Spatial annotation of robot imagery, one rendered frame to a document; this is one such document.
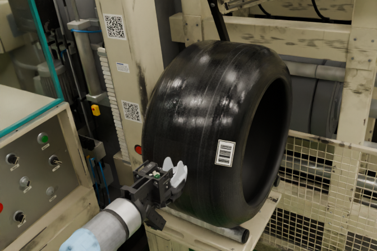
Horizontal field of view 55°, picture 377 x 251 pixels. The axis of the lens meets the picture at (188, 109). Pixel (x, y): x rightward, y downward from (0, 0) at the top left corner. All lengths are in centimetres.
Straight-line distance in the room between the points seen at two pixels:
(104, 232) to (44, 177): 68
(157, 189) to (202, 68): 35
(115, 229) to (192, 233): 58
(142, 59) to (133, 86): 10
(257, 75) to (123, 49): 42
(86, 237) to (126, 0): 64
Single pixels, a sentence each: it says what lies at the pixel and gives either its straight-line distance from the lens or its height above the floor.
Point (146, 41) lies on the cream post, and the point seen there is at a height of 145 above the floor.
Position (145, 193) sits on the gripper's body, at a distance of 78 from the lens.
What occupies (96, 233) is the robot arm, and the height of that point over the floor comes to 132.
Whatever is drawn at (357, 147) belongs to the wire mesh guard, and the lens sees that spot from 143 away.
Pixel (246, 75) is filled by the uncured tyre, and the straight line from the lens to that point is 93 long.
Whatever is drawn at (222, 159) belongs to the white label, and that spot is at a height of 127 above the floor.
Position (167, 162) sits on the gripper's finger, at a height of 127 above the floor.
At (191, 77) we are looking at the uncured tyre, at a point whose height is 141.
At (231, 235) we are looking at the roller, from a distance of 119.
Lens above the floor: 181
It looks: 30 degrees down
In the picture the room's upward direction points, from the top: 6 degrees counter-clockwise
